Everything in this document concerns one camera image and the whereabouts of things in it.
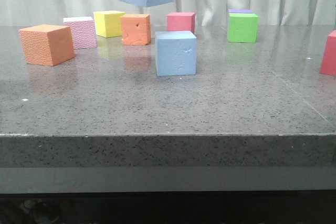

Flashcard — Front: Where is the red foam cube centre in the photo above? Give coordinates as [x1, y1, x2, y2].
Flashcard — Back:
[166, 12, 195, 34]

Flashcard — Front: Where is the small orange foam cube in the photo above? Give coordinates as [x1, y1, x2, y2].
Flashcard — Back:
[120, 14, 151, 45]

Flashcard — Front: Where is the yellow foam cube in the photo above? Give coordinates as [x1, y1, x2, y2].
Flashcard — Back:
[93, 10, 125, 38]

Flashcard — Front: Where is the purple foam cube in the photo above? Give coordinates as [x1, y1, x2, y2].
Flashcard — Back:
[228, 9, 253, 14]

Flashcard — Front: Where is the pink foam cube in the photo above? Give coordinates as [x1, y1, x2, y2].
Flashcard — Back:
[63, 16, 97, 49]

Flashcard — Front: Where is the green foam cube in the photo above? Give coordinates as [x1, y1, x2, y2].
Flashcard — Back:
[227, 13, 259, 43]

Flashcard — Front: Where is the large orange foam cube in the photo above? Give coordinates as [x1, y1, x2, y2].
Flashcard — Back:
[19, 24, 75, 66]

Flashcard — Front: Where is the red foam cube right edge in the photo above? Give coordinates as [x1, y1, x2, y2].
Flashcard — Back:
[320, 30, 336, 76]

